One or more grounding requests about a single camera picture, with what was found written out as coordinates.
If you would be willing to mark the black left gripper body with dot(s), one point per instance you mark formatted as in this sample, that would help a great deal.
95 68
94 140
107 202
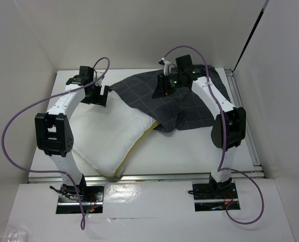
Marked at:
94 97

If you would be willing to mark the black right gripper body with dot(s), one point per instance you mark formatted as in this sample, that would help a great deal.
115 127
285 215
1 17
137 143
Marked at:
171 82

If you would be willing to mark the dark grey checked pillowcase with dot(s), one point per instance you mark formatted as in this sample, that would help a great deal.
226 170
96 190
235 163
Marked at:
183 110

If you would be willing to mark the white pillow with yellow edge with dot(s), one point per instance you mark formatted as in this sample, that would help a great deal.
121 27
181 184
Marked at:
105 136

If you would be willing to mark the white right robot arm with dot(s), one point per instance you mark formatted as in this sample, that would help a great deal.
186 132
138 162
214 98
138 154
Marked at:
229 128

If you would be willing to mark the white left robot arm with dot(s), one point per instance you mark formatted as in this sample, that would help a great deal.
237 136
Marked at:
54 135

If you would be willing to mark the clear plastic object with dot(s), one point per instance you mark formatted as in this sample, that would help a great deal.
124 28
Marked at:
11 233

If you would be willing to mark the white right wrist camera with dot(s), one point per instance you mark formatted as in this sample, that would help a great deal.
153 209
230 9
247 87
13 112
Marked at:
166 64

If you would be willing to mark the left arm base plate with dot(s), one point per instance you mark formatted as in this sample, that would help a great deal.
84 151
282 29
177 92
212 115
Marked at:
92 201

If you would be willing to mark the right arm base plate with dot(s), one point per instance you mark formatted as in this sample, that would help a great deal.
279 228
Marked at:
205 200

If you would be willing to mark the aluminium front rail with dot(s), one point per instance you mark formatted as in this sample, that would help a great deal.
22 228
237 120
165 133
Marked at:
126 178

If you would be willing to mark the aluminium rail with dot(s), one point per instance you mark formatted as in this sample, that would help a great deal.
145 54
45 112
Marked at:
249 138
126 178

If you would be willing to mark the aluminium right side rail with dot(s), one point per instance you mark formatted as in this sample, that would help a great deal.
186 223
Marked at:
249 138

